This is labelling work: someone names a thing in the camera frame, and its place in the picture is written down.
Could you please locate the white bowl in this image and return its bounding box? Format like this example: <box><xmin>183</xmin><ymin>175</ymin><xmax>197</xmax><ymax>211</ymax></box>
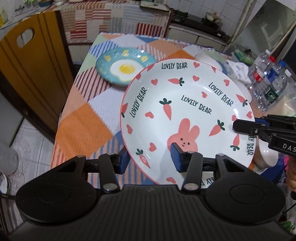
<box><xmin>194</xmin><ymin>53</ymin><xmax>223</xmax><ymax>73</ymax></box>
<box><xmin>258</xmin><ymin>139</ymin><xmax>286</xmax><ymax>168</ymax></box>

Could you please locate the red label water bottle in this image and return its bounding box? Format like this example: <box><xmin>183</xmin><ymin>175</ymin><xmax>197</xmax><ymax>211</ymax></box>
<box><xmin>248</xmin><ymin>49</ymin><xmax>277</xmax><ymax>93</ymax></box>

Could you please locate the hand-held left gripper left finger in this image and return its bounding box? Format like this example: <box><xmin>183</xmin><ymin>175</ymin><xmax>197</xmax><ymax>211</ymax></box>
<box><xmin>54</xmin><ymin>146</ymin><xmax>129</xmax><ymax>194</ymax></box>

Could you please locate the green plastic basket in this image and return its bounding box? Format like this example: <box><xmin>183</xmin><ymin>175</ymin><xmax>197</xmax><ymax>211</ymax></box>
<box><xmin>231</xmin><ymin>44</ymin><xmax>258</xmax><ymax>67</ymax></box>

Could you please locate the green label water bottle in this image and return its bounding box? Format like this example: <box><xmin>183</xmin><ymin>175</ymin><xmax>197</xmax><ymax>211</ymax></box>
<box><xmin>257</xmin><ymin>69</ymin><xmax>293</xmax><ymax>112</ymax></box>

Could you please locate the black gas stove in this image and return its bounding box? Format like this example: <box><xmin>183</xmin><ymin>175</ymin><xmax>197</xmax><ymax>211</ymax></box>
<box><xmin>170</xmin><ymin>9</ymin><xmax>233</xmax><ymax>42</ymax></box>

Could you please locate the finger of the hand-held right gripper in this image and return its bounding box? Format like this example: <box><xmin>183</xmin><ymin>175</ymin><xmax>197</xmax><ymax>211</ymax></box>
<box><xmin>254</xmin><ymin>114</ymin><xmax>296</xmax><ymax>130</ymax></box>
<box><xmin>232</xmin><ymin>119</ymin><xmax>264</xmax><ymax>135</ymax></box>

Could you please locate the white tissue box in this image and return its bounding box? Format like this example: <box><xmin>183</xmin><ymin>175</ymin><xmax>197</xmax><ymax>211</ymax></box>
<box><xmin>224</xmin><ymin>59</ymin><xmax>251</xmax><ymax>84</ymax></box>

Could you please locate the white rabbit carrot plate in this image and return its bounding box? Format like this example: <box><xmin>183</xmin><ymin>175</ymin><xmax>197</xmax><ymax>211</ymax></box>
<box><xmin>120</xmin><ymin>59</ymin><xmax>256</xmax><ymax>185</ymax></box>

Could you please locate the yellow chair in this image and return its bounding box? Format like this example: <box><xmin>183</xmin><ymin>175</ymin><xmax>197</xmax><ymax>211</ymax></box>
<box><xmin>0</xmin><ymin>10</ymin><xmax>75</xmax><ymax>144</ymax></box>

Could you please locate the white shoe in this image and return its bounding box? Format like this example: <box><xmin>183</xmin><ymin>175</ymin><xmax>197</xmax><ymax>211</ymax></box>
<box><xmin>0</xmin><ymin>173</ymin><xmax>10</xmax><ymax>195</ymax></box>

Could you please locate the blue fried egg plate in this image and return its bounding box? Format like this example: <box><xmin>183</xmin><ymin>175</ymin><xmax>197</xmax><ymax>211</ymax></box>
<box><xmin>96</xmin><ymin>48</ymin><xmax>158</xmax><ymax>87</ymax></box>

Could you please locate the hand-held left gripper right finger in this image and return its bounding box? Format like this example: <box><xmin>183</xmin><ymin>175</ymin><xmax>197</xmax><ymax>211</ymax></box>
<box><xmin>170</xmin><ymin>142</ymin><xmax>252</xmax><ymax>193</ymax></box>

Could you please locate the patchwork tablecloth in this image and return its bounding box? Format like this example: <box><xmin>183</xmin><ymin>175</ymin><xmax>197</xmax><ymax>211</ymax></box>
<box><xmin>50</xmin><ymin>32</ymin><xmax>296</xmax><ymax>183</ymax></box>

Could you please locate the striped counter cloth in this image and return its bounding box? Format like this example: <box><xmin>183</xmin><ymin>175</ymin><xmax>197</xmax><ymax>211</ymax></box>
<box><xmin>58</xmin><ymin>0</ymin><xmax>172</xmax><ymax>44</ymax></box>

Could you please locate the blue label water bottle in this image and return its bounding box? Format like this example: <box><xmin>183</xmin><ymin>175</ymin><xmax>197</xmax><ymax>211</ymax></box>
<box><xmin>264</xmin><ymin>60</ymin><xmax>285</xmax><ymax>94</ymax></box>

